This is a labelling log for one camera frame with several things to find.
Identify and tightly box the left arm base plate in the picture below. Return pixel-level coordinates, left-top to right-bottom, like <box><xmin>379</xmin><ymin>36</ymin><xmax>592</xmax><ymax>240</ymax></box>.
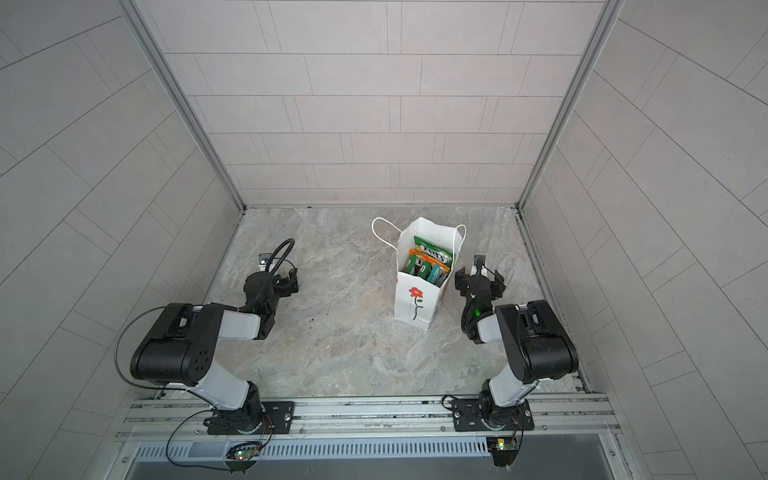
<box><xmin>203</xmin><ymin>401</ymin><xmax>296</xmax><ymax>435</ymax></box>

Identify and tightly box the white slotted cable duct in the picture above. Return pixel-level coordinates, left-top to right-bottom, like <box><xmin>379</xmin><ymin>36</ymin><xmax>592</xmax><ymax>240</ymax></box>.
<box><xmin>135</xmin><ymin>437</ymin><xmax>490</xmax><ymax>464</ymax></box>

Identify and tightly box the aluminium mounting rail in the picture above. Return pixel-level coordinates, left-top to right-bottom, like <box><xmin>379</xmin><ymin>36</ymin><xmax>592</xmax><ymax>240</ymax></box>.
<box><xmin>116</xmin><ymin>393</ymin><xmax>620</xmax><ymax>442</ymax></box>

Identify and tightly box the right circuit board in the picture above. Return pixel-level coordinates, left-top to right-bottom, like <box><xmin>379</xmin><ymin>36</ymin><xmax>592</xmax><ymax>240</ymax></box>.
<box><xmin>486</xmin><ymin>436</ymin><xmax>521</xmax><ymax>468</ymax></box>

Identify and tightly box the circuit board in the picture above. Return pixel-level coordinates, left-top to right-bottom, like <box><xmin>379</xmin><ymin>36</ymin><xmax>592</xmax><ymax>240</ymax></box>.
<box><xmin>225</xmin><ymin>441</ymin><xmax>262</xmax><ymax>462</ymax></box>
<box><xmin>486</xmin><ymin>436</ymin><xmax>521</xmax><ymax>468</ymax></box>

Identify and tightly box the white floral paper bag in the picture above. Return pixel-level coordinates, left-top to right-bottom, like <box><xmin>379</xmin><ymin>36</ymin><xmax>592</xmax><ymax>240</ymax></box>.
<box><xmin>378</xmin><ymin>217</ymin><xmax>467</xmax><ymax>330</ymax></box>

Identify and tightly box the orange Fox's candy packet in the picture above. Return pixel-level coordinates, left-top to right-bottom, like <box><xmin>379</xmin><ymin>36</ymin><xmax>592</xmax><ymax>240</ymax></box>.
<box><xmin>405</xmin><ymin>249</ymin><xmax>450</xmax><ymax>281</ymax></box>

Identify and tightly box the left circuit board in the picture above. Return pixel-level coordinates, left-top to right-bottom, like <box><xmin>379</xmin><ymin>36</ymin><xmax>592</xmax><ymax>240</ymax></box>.
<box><xmin>225</xmin><ymin>441</ymin><xmax>262</xmax><ymax>462</ymax></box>

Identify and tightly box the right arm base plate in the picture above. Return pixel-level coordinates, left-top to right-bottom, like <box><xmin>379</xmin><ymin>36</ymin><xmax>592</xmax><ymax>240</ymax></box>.
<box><xmin>441</xmin><ymin>396</ymin><xmax>535</xmax><ymax>432</ymax></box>

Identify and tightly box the teal snack packet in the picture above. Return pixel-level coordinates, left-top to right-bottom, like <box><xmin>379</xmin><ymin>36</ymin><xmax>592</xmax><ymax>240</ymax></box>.
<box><xmin>428</xmin><ymin>265</ymin><xmax>450</xmax><ymax>287</ymax></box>

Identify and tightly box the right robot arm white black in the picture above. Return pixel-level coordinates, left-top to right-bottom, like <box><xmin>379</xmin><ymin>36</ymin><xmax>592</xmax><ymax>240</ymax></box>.
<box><xmin>451</xmin><ymin>254</ymin><xmax>579</xmax><ymax>431</ymax></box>

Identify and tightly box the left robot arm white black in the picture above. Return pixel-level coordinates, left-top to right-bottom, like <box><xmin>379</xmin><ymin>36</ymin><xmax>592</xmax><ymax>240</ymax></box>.
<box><xmin>130</xmin><ymin>268</ymin><xmax>299</xmax><ymax>435</ymax></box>

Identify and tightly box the green Fox's candy packet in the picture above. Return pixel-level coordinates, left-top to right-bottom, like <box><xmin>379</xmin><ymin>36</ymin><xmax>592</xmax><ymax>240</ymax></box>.
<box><xmin>405</xmin><ymin>254</ymin><xmax>441</xmax><ymax>281</ymax></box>
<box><xmin>414</xmin><ymin>236</ymin><xmax>454</xmax><ymax>268</ymax></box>

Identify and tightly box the left black cable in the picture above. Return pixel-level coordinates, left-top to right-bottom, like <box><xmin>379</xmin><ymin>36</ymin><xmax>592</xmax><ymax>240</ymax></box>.
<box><xmin>113</xmin><ymin>304</ymin><xmax>181</xmax><ymax>392</ymax></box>

